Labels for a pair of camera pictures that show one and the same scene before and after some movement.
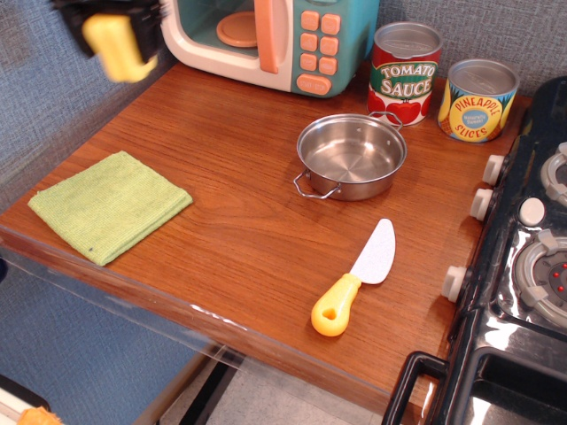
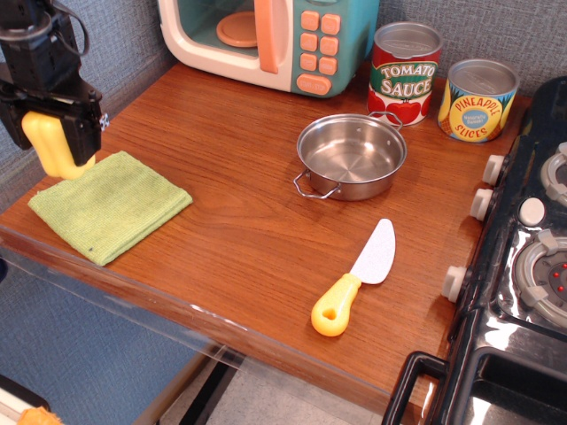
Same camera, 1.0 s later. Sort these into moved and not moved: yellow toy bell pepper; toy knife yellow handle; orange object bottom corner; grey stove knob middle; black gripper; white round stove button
Moved: yellow toy bell pepper; black gripper
Not moved: orange object bottom corner; white round stove button; toy knife yellow handle; grey stove knob middle
